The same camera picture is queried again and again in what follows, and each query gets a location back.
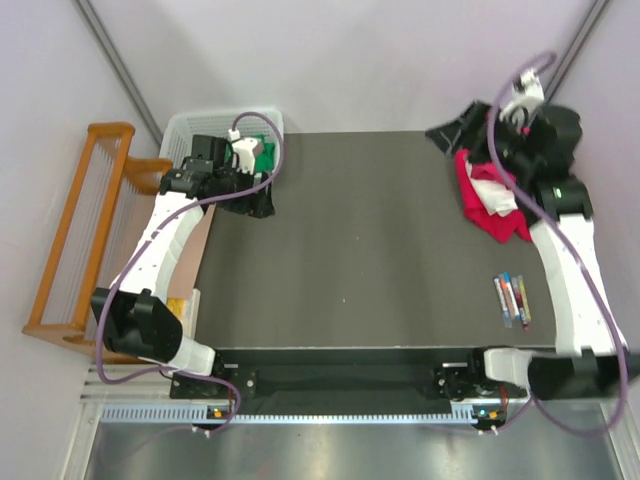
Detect folded pink t shirt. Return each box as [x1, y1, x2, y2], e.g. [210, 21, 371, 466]
[454, 149, 532, 243]

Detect green t shirt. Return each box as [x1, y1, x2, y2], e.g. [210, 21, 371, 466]
[253, 135, 275, 173]

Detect pink t shirt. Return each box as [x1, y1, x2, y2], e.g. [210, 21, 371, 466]
[465, 150, 506, 185]
[454, 149, 532, 243]

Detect brown cardboard sheet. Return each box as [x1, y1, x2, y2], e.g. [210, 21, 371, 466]
[167, 206, 216, 299]

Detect white plastic laundry basket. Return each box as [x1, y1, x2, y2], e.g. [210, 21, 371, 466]
[160, 109, 281, 174]

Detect grey slotted cable duct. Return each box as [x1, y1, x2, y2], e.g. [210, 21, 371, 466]
[100, 403, 504, 426]

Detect wooden rack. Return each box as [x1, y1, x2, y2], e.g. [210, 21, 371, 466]
[23, 122, 170, 357]

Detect folded white t shirt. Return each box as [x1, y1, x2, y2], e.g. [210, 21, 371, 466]
[467, 175, 518, 217]

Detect yellow printed booklet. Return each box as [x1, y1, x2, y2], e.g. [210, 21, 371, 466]
[166, 288, 201, 338]

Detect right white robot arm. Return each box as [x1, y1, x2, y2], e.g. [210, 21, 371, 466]
[425, 101, 639, 400]

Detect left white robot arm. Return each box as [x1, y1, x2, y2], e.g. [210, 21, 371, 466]
[91, 129, 277, 397]

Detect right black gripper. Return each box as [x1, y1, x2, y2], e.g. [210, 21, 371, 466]
[425, 100, 536, 178]

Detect bundle of marker pens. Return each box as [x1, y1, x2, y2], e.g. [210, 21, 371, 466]
[493, 272, 531, 332]

